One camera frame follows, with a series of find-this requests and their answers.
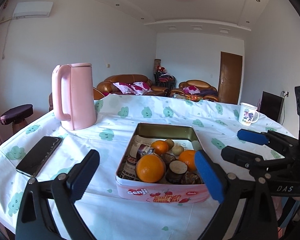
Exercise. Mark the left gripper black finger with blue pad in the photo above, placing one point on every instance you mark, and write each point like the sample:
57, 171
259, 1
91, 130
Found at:
35, 219
258, 218

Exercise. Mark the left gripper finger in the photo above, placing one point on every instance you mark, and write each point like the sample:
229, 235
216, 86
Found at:
282, 144
242, 156

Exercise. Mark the orange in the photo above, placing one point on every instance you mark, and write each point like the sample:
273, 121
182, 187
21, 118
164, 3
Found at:
187, 157
150, 168
160, 147

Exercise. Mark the dark wrinkled fruit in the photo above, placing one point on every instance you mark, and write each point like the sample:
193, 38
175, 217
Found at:
191, 178

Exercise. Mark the black television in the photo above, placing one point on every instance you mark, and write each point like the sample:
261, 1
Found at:
271, 106

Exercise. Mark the white cartoon mug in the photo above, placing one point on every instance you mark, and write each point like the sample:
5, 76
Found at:
248, 114

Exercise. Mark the white cloud-print tablecloth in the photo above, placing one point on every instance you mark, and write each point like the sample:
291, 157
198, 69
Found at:
106, 214

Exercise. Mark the black smartphone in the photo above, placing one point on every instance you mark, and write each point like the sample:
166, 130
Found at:
35, 159

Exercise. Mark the small brown fruit in tin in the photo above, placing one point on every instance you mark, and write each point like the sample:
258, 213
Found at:
177, 150

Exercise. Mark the dark purple passion fruit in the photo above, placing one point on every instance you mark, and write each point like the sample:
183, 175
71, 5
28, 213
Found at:
168, 158

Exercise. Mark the small brown fruit on table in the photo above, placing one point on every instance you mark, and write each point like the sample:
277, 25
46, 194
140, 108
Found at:
170, 143

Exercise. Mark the orange in tin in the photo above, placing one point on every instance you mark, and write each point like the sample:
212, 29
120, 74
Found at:
160, 147

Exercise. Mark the coffee table with items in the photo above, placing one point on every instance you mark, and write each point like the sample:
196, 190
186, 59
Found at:
192, 98

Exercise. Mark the brown leather back sofa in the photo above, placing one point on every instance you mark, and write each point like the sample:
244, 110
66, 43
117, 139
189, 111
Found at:
207, 92

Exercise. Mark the brown wooden door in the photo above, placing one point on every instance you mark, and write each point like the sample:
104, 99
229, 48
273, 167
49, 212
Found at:
230, 77

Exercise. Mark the printed paper in tin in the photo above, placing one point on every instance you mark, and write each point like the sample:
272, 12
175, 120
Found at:
127, 167

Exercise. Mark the pink floral cushion back sofa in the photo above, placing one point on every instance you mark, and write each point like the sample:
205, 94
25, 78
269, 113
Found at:
191, 90

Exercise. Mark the dark round stool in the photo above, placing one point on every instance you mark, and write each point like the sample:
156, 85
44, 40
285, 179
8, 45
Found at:
17, 117

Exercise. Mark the pink kettle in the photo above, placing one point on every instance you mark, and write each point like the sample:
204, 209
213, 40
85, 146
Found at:
72, 95

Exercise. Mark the stacked dark chairs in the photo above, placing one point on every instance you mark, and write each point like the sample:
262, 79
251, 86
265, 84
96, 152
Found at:
161, 77

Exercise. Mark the pink floral cushion right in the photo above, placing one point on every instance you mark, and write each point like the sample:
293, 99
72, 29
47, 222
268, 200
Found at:
141, 88

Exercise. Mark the pink floral cushion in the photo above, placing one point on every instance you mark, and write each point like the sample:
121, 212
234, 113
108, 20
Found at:
124, 88
141, 88

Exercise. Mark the brown leather long sofa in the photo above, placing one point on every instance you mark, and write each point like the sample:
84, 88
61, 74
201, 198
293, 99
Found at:
107, 87

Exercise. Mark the pink floral cushion left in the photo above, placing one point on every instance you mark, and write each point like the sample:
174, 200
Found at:
124, 88

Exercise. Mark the white air conditioner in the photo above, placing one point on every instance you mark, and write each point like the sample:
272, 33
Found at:
32, 9

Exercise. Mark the wall socket with cable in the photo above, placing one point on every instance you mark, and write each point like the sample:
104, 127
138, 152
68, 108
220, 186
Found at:
284, 94

